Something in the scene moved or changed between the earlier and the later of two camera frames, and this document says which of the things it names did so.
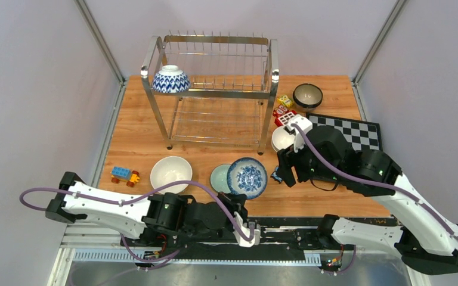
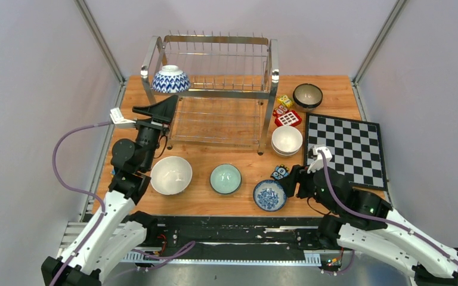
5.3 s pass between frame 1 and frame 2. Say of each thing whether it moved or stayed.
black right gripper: moved
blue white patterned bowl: stayed
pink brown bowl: stayed
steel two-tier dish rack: stayed
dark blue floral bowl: stayed
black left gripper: moved
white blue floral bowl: moved
